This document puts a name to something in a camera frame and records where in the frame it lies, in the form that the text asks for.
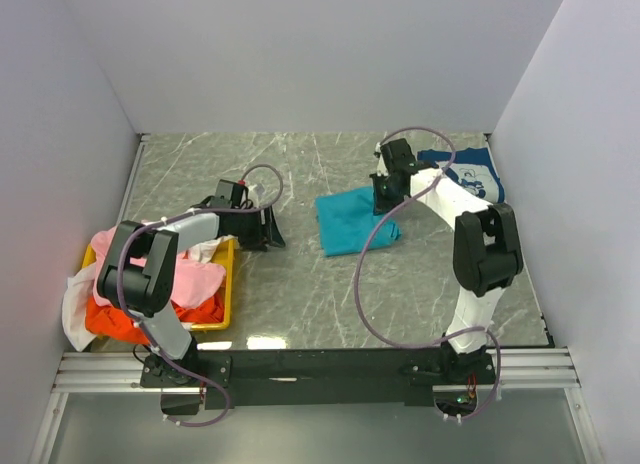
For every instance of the orange t shirt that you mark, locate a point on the orange t shirt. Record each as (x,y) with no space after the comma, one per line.
(108,321)

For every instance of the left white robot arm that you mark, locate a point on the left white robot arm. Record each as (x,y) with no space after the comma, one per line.
(138,272)

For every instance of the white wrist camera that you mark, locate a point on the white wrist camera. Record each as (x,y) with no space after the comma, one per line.
(385,153)
(233,195)

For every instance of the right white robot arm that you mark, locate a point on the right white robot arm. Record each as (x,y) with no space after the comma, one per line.
(486,255)

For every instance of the black base beam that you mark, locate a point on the black base beam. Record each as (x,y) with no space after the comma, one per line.
(329,376)

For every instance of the pink t shirt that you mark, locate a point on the pink t shirt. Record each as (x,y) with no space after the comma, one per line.
(196,279)

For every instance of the teal t shirt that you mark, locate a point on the teal t shirt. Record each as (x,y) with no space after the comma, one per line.
(346,220)

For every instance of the yellow plastic bin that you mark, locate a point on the yellow plastic bin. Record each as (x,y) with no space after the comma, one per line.
(224,256)

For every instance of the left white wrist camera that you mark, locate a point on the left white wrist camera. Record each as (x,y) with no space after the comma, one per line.
(233,195)

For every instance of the white t shirt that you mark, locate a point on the white t shirt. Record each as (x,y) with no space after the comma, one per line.
(74,304)

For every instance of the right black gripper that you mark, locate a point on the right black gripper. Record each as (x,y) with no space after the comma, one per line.
(381,205)

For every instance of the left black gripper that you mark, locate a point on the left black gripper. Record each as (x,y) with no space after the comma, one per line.
(267,233)

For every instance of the folded navy printed t shirt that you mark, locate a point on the folded navy printed t shirt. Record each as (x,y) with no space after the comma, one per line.
(473,170)

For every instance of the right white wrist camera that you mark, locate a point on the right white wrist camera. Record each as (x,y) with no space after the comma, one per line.
(385,153)

